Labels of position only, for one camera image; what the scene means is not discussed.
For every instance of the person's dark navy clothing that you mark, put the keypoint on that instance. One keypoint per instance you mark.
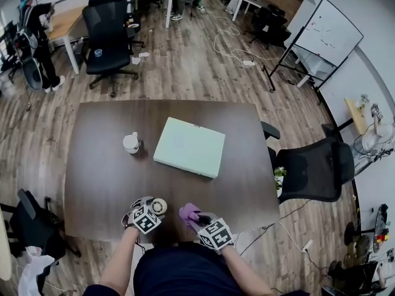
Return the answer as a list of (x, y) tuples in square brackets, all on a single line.
[(185, 273)]

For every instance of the small cream handheld fan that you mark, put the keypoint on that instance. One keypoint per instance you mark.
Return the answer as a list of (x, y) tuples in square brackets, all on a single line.
[(160, 206)]

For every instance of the blue tape roll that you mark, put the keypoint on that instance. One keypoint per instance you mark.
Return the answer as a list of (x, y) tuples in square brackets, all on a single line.
[(98, 53)]

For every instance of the black mesh rack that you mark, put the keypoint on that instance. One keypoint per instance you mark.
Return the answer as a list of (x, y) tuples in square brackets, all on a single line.
[(381, 227)]

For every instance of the small potted plant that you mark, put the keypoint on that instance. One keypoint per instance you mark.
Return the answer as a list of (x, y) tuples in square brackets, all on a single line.
[(279, 190), (280, 172)]

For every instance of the round beige table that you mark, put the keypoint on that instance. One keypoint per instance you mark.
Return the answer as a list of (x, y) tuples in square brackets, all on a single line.
[(3, 245)]

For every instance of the grey oval shell case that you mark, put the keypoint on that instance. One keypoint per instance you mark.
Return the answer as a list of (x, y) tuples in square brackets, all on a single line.
[(31, 74)]

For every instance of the white mug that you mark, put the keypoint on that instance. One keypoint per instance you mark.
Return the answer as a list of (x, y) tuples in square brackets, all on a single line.
[(130, 143)]

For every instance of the white plastic bag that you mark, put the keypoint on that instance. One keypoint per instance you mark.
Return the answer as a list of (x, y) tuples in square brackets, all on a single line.
[(34, 273)]

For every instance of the purple cloth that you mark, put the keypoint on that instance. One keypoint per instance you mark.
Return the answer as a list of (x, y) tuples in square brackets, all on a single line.
[(189, 213)]

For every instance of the black round stool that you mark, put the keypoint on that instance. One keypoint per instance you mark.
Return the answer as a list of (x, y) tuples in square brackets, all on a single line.
[(351, 233)]

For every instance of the person's left forearm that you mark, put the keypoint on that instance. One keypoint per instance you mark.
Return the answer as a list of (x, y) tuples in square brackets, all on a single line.
[(120, 257)]

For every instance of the black mesh office chair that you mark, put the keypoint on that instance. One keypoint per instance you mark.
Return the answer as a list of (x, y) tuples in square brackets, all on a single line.
[(311, 171)]

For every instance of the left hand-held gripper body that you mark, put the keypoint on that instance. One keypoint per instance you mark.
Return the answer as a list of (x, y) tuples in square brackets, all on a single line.
[(145, 220)]

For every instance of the pale green flat box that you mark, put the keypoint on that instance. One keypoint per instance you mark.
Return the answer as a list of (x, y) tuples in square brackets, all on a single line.
[(189, 146)]

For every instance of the white power strip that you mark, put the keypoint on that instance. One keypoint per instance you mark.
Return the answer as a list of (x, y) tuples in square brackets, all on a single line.
[(248, 63)]

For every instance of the crumpled white paper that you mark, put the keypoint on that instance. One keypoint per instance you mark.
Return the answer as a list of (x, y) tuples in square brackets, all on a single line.
[(143, 54), (136, 60)]

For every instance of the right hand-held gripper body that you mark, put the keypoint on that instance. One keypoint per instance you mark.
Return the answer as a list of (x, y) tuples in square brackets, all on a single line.
[(216, 234)]

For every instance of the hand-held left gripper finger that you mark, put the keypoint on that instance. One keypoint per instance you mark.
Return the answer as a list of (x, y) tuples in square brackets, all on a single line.
[(142, 200)]

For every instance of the person's right forearm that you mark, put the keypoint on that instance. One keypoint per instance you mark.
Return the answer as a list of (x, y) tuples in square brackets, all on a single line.
[(243, 270)]

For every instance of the white table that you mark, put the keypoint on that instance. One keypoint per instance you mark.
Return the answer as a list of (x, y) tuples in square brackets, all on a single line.
[(318, 63), (250, 0)]

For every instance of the whiteboard on black stand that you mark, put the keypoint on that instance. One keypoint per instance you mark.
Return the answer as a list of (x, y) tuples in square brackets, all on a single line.
[(330, 29)]

